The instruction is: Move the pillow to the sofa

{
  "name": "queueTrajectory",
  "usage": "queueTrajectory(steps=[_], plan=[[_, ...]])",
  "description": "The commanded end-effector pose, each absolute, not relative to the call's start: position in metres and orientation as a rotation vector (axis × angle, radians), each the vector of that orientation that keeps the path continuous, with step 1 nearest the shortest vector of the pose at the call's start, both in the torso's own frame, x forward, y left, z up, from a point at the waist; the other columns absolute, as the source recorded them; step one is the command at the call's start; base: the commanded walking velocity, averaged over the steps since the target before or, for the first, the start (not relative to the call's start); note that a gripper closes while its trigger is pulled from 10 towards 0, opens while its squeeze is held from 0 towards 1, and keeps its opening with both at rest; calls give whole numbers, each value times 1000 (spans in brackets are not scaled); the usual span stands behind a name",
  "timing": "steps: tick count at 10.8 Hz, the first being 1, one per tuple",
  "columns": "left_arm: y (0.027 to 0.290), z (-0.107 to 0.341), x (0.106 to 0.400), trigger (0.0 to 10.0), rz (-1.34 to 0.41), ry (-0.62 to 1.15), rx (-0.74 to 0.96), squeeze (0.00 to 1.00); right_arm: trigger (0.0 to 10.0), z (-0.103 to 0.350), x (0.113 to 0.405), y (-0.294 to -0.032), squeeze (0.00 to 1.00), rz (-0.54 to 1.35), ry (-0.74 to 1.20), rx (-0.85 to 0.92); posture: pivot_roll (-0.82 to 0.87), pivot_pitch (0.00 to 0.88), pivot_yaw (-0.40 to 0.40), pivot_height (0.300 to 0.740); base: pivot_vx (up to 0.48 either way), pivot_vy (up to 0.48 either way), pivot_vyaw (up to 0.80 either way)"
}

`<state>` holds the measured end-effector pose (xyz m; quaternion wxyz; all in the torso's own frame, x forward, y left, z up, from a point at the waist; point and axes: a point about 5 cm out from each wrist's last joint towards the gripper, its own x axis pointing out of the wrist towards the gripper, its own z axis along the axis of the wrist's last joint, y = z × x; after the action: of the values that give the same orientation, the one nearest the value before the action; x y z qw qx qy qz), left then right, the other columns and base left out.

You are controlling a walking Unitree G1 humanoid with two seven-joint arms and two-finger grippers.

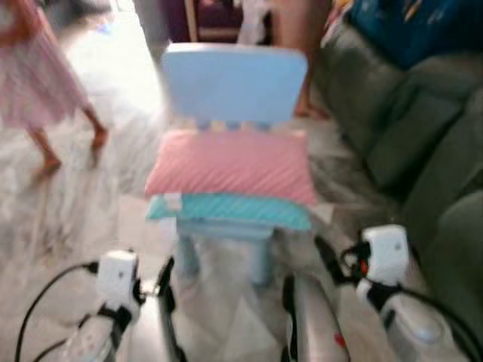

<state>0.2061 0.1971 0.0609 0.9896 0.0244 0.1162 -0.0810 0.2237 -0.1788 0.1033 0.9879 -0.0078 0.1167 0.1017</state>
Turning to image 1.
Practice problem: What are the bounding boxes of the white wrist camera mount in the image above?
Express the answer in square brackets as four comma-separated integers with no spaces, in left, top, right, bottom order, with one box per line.
[361,225,411,287]
[97,250,140,304]

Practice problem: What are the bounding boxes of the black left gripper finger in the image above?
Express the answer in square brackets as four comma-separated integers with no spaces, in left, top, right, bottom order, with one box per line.
[154,257,177,304]

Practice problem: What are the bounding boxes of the pink pillow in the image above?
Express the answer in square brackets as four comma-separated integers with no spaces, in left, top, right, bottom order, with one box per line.
[143,128,318,206]

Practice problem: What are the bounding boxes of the adult bare legs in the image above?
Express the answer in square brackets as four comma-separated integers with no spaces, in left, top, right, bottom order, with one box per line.
[272,0,333,120]

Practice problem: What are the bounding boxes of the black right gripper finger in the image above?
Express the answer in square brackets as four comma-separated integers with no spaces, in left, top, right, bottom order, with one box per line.
[314,235,342,283]

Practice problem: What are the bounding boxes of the green sofa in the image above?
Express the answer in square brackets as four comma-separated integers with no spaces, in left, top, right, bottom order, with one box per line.
[313,19,483,349]

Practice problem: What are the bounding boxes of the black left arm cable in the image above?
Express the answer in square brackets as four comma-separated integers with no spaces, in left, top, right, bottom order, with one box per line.
[14,260,100,362]

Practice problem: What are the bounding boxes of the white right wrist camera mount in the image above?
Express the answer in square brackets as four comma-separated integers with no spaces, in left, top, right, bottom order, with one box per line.
[361,225,411,287]

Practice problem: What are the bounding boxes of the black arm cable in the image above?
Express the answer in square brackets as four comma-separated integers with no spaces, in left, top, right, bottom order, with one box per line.
[400,289,483,362]
[14,260,100,362]

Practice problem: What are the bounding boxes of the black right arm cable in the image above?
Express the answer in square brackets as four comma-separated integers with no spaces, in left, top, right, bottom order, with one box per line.
[400,289,483,362]

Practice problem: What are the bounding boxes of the teal pillow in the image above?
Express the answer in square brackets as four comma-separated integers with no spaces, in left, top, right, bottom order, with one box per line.
[146,192,312,232]

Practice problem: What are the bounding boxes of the light blue plastic chair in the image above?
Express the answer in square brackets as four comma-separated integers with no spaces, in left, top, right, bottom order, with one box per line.
[162,42,310,287]

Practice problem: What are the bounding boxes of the white cloth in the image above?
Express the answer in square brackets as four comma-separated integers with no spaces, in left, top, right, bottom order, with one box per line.
[238,0,273,44]

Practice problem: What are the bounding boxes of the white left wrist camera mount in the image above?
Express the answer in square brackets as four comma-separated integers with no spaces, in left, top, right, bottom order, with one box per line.
[97,250,140,304]

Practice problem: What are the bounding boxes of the child in pink dress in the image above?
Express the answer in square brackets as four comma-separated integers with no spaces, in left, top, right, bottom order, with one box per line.
[0,0,110,182]

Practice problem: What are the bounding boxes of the purple wood-framed cabinet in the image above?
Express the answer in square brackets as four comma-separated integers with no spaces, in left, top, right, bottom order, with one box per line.
[162,0,272,44]

